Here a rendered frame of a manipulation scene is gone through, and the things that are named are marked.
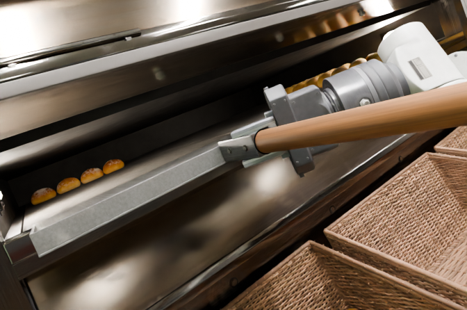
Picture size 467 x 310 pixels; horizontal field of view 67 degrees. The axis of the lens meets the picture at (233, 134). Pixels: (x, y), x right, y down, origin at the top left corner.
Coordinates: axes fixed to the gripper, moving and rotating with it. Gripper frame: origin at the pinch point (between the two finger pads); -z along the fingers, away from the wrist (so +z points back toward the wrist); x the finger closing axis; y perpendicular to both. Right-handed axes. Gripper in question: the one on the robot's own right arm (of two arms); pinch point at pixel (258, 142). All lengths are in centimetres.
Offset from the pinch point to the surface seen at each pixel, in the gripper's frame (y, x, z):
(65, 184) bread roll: -99, 2, -85
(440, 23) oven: -120, 4, 95
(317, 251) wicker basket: -41, -38, 3
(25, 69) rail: -6.3, 22.8, -28.6
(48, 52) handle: -12.5, 25.8, -27.1
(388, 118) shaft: 18.3, 0.1, 10.4
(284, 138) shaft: 7.5, 0.2, 2.9
